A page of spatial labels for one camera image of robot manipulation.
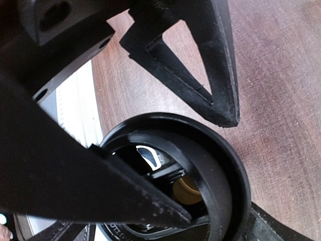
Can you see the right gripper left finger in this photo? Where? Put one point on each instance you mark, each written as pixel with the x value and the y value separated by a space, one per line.
pixel 45 229

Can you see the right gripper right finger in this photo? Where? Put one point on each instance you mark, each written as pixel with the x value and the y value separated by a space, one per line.
pixel 262 226

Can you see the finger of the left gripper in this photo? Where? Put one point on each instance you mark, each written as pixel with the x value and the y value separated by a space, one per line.
pixel 188 47
pixel 46 173

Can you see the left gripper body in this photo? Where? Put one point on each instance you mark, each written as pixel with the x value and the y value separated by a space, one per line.
pixel 44 42

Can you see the black plastic cup lid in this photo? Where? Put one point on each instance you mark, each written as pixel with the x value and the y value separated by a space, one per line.
pixel 193 166

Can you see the aluminium front rail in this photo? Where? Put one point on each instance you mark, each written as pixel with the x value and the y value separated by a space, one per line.
pixel 73 106

